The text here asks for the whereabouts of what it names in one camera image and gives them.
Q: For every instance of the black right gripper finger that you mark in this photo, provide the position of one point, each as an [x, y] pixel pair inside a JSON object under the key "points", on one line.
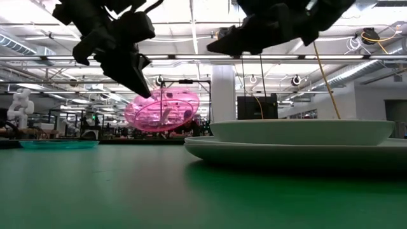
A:
{"points": [[264, 21], [241, 39]]}

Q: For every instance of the teal transparent plastic plate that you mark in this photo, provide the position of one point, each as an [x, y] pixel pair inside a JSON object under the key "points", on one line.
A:
{"points": [[57, 145]]}

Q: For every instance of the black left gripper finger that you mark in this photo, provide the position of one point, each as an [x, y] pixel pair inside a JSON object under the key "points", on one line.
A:
{"points": [[138, 76], [116, 68]]}

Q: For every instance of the black equipment rack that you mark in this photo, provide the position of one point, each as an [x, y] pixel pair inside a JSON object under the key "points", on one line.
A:
{"points": [[92, 127]]}

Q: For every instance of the long silver air duct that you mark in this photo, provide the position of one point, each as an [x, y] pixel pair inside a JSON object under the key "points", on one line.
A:
{"points": [[356, 71]]}

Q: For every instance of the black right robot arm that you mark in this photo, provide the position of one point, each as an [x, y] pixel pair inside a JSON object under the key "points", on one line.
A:
{"points": [[334, 11]]}

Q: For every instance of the black monitor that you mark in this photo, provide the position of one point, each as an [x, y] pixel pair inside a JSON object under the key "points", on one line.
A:
{"points": [[251, 108]]}

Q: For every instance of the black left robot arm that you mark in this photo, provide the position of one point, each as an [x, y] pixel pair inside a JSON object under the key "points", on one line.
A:
{"points": [[65, 12]]}

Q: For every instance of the white square column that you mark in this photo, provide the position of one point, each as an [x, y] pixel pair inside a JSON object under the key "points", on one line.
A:
{"points": [[223, 92]]}

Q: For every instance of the grey door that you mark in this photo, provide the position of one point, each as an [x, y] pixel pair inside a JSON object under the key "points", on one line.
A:
{"points": [[395, 117]]}

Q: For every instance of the small deep white plate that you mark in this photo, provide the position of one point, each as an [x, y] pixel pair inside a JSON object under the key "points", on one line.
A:
{"points": [[302, 132]]}

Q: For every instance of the large white plastic plate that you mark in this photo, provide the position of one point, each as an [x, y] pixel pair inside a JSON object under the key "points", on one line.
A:
{"points": [[286, 156]]}

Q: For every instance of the small black ceiling reel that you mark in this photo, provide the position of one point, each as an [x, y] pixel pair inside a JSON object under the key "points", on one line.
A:
{"points": [[296, 80], [159, 80]]}

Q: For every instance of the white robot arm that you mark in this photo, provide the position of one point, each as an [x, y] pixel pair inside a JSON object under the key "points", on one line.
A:
{"points": [[20, 108]]}

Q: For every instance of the long ceiling light rail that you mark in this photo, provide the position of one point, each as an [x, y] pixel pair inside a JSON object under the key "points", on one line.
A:
{"points": [[203, 57]]}

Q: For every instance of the pink transparent plastic plate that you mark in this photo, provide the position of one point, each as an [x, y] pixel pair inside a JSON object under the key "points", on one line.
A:
{"points": [[149, 121]]}

